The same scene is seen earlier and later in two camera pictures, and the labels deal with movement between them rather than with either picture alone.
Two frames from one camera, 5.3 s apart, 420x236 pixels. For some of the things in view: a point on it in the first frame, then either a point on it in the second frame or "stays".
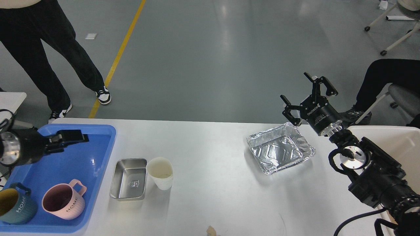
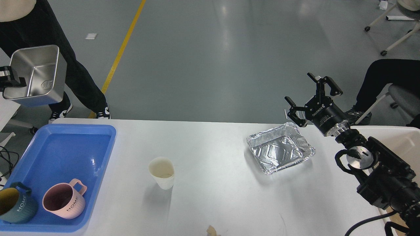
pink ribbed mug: x=62 y=200 stays
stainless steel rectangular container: x=129 y=180 -> x=45 y=70
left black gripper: x=18 y=147 -> x=11 y=83
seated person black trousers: x=404 y=73 stays
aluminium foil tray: x=280 y=147 stays
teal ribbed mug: x=17 y=206 stays
